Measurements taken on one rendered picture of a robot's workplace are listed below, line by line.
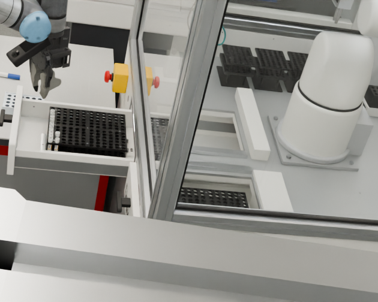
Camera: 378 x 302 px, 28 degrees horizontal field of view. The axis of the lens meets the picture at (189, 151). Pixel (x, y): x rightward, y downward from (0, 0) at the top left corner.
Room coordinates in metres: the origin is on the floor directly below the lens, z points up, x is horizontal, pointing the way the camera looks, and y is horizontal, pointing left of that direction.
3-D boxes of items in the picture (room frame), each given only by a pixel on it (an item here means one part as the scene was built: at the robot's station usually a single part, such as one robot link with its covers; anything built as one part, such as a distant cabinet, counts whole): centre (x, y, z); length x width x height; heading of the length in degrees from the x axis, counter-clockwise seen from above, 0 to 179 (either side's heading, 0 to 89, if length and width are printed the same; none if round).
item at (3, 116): (1.69, 0.52, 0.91); 0.07 x 0.04 x 0.01; 14
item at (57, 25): (1.76, 0.44, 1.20); 0.08 x 0.08 x 0.05
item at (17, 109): (1.69, 0.49, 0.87); 0.29 x 0.02 x 0.11; 14
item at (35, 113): (1.74, 0.29, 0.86); 0.40 x 0.26 x 0.06; 104
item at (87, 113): (1.74, 0.30, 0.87); 0.22 x 0.18 x 0.06; 104
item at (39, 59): (1.76, 0.43, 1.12); 0.09 x 0.08 x 0.12; 138
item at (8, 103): (1.94, 0.54, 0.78); 0.12 x 0.08 x 0.04; 102
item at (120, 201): (1.46, 0.13, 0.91); 0.07 x 0.04 x 0.01; 14
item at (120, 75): (2.09, 0.28, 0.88); 0.07 x 0.05 x 0.07; 14
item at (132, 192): (1.46, 0.10, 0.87); 0.29 x 0.02 x 0.11; 14
